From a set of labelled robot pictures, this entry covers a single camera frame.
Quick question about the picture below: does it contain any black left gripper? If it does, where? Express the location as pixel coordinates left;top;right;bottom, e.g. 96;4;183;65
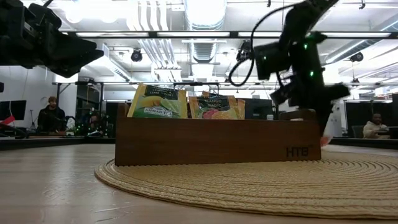
0;0;105;79

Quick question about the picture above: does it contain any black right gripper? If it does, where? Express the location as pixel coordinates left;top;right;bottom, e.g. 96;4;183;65
269;30;351;138

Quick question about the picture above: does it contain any green lemon lime tea bag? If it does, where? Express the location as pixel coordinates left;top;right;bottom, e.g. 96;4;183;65
126;83;188;119

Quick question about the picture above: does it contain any yellow red fruit tea bag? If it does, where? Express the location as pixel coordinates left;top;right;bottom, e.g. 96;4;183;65
188;95;246;120

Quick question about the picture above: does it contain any brown wooden tea organizer box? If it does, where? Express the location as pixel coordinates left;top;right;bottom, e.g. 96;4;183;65
114;102;322;167

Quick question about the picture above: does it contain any white round column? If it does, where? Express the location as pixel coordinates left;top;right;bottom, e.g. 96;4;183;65
329;104;343;138

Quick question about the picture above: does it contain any black partition panel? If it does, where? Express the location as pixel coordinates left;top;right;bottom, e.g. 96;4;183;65
345;93;398;140

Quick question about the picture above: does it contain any person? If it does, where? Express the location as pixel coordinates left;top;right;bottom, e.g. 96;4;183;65
36;95;67;134
363;112;390;139
88;111;106;136

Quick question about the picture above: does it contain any black monitor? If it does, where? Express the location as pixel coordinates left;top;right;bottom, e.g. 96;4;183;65
0;100;27;121
244;98;274;121

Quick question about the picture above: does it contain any round woven straw placemat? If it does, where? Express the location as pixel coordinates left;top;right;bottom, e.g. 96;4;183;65
94;151;398;220

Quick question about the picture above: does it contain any black overhead light bar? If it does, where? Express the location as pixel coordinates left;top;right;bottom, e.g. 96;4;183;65
60;30;398;40

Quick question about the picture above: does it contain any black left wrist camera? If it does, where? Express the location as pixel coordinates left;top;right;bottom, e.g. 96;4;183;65
27;2;63;32

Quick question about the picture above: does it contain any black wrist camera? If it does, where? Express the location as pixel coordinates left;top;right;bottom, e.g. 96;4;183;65
27;2;63;32
253;42;292;81

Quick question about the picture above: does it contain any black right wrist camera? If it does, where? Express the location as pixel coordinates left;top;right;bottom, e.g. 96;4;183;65
253;42;292;81

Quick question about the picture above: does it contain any black aluminium rig frame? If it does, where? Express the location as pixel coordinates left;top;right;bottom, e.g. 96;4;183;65
0;136;398;151

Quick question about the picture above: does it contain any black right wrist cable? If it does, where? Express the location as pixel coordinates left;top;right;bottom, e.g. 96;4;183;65
228;2;301;88

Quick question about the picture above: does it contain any silver ventilation duct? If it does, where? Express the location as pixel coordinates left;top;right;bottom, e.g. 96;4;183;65
183;0;228;65

